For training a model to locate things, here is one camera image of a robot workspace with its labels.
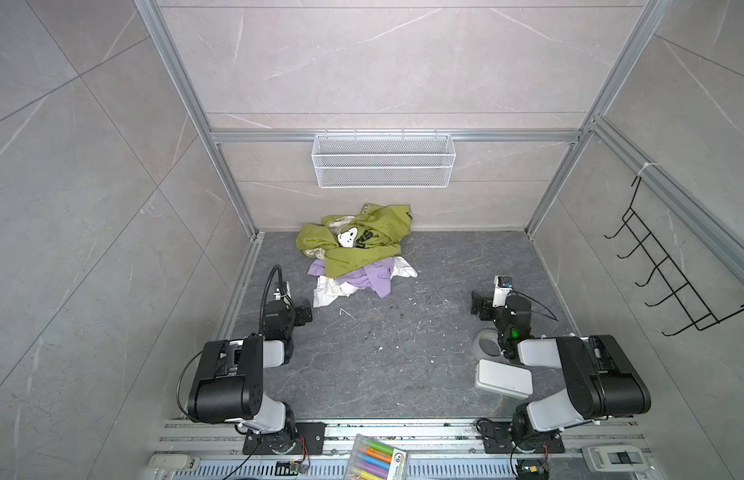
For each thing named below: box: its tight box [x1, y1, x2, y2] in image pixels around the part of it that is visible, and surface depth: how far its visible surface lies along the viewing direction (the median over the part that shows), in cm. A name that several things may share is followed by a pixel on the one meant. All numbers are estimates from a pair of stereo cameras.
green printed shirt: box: [296, 203, 413, 278], surface depth 106 cm
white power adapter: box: [148, 453, 201, 471], surface depth 69 cm
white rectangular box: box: [475, 359, 534, 399], surface depth 80 cm
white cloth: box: [313, 256, 418, 308], surface depth 102 cm
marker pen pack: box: [344, 433, 408, 480], surface depth 71 cm
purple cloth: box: [307, 257, 396, 299], surface depth 102 cm
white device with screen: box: [582, 445, 649, 472], surface depth 70 cm
